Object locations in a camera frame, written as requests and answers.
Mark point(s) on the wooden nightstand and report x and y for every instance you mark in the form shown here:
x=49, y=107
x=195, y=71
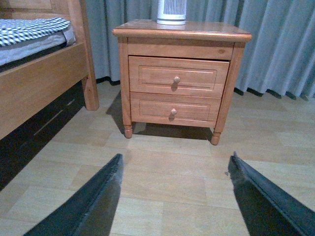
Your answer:
x=193, y=40

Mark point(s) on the white cylindrical air purifier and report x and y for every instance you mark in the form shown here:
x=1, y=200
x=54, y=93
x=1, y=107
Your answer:
x=171, y=12

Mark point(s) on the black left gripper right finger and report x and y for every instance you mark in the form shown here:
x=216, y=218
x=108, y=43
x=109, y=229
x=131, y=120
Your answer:
x=267, y=209

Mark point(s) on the grey curtain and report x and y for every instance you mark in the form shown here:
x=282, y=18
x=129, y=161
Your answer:
x=280, y=57

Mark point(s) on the black white checkered sheet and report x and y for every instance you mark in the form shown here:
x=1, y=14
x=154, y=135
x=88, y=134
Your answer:
x=13, y=31

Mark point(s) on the grey mattress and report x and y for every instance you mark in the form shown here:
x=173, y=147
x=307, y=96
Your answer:
x=21, y=52

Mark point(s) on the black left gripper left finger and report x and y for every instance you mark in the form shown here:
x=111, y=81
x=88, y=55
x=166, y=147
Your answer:
x=90, y=211

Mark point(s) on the wooden drawer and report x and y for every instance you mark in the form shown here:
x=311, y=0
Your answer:
x=191, y=77
x=174, y=109

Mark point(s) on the wooden bed frame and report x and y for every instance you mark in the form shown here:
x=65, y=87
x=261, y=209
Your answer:
x=28, y=88

